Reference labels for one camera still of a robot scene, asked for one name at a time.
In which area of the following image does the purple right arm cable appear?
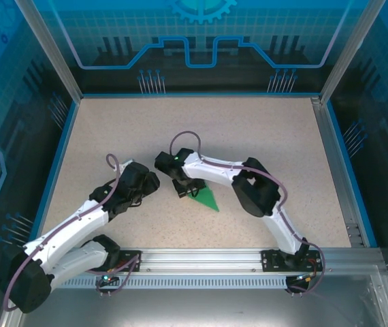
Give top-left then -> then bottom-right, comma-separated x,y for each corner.
169,131 -> 327,294

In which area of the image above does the slotted grey cable duct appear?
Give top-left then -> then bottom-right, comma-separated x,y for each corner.
29,276 -> 319,290

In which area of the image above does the aluminium mounting beam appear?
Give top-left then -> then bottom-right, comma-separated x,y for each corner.
22,247 -> 384,273

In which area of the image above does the aluminium frame post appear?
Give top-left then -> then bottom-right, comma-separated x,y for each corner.
14,0 -> 84,102
318,0 -> 387,105

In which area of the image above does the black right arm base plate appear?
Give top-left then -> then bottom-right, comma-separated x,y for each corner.
261,249 -> 323,273

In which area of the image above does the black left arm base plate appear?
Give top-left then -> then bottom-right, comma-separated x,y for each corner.
117,249 -> 143,273

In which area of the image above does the blue printed side panel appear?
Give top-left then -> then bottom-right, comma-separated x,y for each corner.
0,0 -> 81,327
325,0 -> 388,307

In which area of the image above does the green cloth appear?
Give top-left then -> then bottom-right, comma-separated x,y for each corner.
186,182 -> 221,213

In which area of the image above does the blue printed back panel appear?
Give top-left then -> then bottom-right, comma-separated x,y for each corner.
32,0 -> 370,95

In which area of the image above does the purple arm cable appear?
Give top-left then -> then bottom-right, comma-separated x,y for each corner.
169,131 -> 327,294
5,153 -> 142,311

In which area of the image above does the aluminium side rail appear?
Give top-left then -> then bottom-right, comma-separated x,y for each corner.
311,97 -> 368,248

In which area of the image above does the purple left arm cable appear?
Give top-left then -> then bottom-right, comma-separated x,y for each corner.
5,153 -> 142,311

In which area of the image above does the cable connector with green light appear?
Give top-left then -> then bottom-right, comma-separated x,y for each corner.
99,268 -> 118,286

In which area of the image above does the cable connector with orange wires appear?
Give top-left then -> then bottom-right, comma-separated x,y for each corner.
294,271 -> 319,284

